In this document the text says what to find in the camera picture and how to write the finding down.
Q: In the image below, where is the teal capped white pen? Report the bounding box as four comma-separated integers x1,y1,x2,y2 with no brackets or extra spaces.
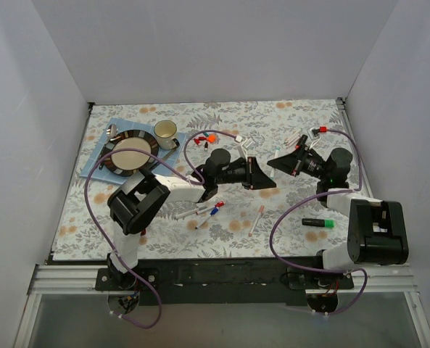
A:
270,146,281,179

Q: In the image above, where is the orange capped black highlighter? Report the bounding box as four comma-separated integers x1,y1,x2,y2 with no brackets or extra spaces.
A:
295,135,308,149

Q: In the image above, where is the pink capped white pen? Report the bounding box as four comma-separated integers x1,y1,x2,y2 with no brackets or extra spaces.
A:
248,205,265,237

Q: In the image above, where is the green capped black highlighter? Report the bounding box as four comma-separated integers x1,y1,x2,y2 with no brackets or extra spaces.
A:
302,218,335,228

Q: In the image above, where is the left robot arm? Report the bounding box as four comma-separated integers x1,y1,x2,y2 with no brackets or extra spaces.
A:
107,149,276,290

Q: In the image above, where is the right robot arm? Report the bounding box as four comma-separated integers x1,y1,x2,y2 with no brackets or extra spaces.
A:
268,147,409,289

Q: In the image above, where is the blue capped white pen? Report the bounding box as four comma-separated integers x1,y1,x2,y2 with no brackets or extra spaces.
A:
195,207,219,229

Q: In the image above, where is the blue tiled placemat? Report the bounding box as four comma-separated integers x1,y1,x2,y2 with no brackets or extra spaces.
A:
79,117,182,185

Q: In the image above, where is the cream enamel mug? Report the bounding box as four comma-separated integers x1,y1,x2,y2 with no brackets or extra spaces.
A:
154,120,179,151

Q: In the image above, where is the black rimmed dinner plate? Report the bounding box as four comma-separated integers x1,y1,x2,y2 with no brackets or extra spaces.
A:
99,130,160,177

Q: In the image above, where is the steel spoon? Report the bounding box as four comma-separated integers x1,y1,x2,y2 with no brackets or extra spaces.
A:
96,123,117,162

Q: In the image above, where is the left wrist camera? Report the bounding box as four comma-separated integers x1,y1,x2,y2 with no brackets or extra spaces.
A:
235,136,254,159

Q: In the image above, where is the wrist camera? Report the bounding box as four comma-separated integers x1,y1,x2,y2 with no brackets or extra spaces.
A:
307,126,328,149
235,136,254,159

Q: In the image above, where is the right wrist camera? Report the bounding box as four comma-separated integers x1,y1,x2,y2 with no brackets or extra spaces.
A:
307,126,328,149

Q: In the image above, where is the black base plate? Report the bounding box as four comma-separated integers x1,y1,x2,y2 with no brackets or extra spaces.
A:
95,257,354,306

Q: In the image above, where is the aluminium frame rail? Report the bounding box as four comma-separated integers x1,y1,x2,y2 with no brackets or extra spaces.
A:
15,259,430,347

